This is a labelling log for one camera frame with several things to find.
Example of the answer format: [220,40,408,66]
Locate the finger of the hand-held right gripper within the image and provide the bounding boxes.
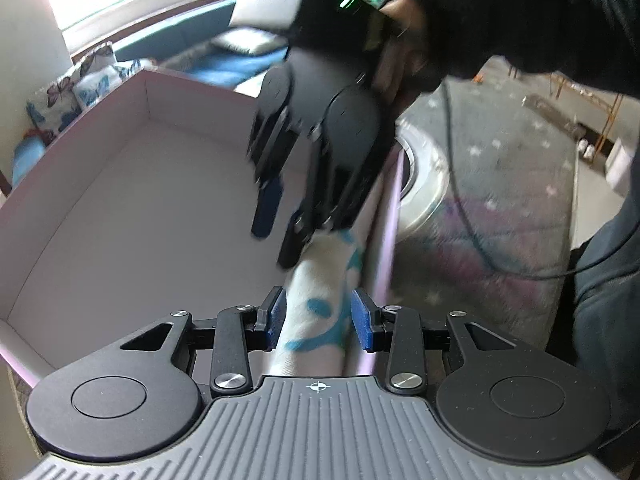
[276,159,382,269]
[246,124,292,239]

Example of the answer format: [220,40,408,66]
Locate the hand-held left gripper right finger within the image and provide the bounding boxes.
[351,287,517,396]

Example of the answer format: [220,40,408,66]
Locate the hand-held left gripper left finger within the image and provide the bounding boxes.
[119,286,288,396]

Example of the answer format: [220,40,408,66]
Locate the cream shopping bag blue print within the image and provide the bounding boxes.
[261,226,372,379]

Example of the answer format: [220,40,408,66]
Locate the pink cardboard box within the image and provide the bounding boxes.
[0,66,407,397]

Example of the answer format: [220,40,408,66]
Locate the person's right forearm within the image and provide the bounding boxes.
[380,0,640,108]

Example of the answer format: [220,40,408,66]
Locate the person's right hand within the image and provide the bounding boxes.
[379,0,442,117]

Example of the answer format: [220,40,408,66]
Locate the plain white cushion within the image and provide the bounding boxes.
[209,26,287,57]

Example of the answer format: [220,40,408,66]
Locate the round black induction cooktop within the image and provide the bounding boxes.
[396,126,452,235]

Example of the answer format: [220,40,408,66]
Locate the blue sofa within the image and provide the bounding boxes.
[114,0,287,92]

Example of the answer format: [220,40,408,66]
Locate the butterfly print cushion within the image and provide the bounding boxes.
[75,56,152,112]
[25,45,120,137]

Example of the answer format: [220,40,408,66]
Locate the blue padded stool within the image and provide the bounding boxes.
[11,136,47,187]

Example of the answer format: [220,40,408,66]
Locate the person's dark clothing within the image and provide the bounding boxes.
[544,199,640,443]

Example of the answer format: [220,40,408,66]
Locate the black cable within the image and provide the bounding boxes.
[439,79,640,282]

